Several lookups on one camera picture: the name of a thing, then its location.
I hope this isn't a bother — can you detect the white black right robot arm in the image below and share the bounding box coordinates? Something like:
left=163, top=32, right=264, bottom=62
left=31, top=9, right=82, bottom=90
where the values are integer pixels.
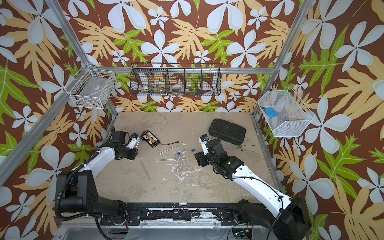
left=195, top=135, right=312, bottom=240

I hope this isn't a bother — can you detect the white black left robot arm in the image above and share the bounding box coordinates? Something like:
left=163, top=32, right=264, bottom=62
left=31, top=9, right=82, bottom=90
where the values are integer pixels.
left=55, top=131, right=141, bottom=223

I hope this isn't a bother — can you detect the black plastic case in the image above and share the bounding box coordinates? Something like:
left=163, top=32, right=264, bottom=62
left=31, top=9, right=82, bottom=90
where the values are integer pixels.
left=209, top=119, right=246, bottom=146

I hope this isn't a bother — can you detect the black battery charging board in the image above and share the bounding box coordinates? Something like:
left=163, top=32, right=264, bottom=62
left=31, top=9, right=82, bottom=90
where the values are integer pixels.
left=141, top=130, right=161, bottom=148

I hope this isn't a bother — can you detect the blue object in basket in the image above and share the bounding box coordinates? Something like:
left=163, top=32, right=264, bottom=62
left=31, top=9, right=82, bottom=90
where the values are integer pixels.
left=264, top=108, right=278, bottom=118

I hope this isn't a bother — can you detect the white mesh basket right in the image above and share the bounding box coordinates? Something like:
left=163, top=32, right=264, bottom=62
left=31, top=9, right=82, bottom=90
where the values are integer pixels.
left=258, top=87, right=315, bottom=138

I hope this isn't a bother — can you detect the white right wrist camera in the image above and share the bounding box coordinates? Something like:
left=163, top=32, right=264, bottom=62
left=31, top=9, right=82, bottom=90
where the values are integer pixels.
left=199, top=134, right=209, bottom=155

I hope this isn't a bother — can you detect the white wire basket left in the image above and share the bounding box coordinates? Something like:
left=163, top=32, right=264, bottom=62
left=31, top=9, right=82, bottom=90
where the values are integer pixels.
left=65, top=64, right=117, bottom=109

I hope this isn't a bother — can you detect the black wire basket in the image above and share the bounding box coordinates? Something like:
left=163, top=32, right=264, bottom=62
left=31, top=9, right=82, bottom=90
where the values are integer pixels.
left=129, top=63, right=222, bottom=96

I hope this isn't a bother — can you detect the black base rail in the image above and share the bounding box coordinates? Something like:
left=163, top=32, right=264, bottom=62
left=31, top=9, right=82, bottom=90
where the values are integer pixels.
left=98, top=202, right=271, bottom=227

